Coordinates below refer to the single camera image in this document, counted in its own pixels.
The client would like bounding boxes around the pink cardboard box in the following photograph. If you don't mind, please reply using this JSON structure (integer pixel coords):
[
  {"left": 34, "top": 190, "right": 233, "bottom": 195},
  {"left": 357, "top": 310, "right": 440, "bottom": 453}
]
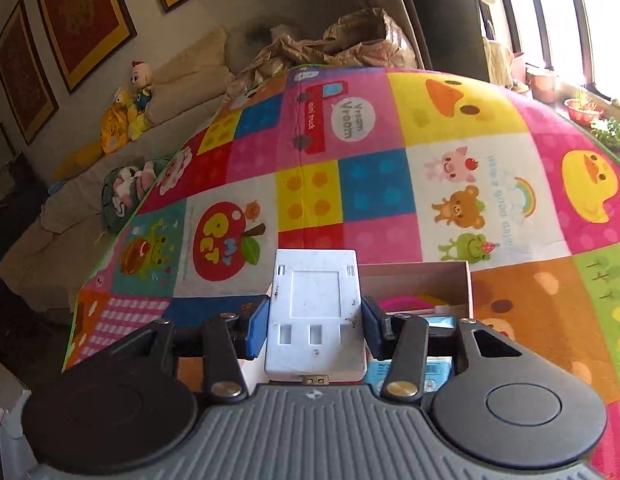
[{"left": 266, "top": 260, "right": 474, "bottom": 321}]

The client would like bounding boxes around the blue white tissue pack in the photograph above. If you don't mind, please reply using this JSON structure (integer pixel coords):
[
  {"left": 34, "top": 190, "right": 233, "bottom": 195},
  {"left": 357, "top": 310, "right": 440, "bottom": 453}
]
[{"left": 363, "top": 312, "right": 456, "bottom": 396}]

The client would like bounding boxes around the beige sofa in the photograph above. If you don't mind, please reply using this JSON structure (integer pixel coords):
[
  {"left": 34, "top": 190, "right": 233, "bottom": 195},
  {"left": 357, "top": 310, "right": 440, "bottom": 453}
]
[{"left": 0, "top": 94, "right": 227, "bottom": 313}]

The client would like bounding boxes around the beige sofa cushion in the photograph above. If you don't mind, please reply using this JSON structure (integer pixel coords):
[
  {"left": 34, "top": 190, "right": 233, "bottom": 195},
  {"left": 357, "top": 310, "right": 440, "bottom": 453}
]
[{"left": 145, "top": 26, "right": 234, "bottom": 127}]

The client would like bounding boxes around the crumpled brown paper bag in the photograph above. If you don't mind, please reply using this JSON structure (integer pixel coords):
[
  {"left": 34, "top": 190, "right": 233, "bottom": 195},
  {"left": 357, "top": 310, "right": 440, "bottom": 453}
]
[{"left": 224, "top": 8, "right": 423, "bottom": 101}]

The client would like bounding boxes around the pink white plush toy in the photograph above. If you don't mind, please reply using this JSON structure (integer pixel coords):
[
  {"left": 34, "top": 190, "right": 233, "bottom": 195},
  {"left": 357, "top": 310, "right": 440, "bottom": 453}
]
[{"left": 102, "top": 158, "right": 168, "bottom": 233}]

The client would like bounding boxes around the cartoon boy doll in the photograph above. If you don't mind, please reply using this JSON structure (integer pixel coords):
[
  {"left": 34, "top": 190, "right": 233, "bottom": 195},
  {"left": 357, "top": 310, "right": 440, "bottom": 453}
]
[{"left": 131, "top": 61, "right": 153, "bottom": 112}]

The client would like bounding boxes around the red gold framed picture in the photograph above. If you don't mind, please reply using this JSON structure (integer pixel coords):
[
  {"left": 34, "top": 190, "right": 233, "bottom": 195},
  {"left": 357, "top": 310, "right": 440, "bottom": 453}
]
[{"left": 37, "top": 0, "right": 136, "bottom": 92}]

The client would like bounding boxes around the pink plastic toy basket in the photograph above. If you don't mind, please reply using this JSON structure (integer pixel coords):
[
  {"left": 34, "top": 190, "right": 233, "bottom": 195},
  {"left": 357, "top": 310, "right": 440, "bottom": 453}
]
[{"left": 380, "top": 296, "right": 434, "bottom": 312}]

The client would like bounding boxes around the white plastic power adapter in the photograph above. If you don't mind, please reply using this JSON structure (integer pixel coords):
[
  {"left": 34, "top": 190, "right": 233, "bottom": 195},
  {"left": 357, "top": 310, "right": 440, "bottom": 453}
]
[{"left": 264, "top": 249, "right": 366, "bottom": 382}]

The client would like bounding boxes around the colourful cartoon play mat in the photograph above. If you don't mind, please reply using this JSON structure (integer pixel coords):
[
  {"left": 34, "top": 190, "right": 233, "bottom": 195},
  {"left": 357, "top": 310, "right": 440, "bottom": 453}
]
[{"left": 66, "top": 67, "right": 620, "bottom": 479}]

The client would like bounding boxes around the pink flower pot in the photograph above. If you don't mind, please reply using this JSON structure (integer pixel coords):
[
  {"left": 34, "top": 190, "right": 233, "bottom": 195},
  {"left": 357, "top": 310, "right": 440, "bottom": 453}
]
[{"left": 564, "top": 98, "right": 603, "bottom": 128}]

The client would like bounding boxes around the yellow plush toy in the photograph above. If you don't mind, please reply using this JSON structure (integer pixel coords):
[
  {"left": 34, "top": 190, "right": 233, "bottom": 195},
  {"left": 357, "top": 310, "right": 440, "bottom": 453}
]
[{"left": 53, "top": 88, "right": 150, "bottom": 181}]

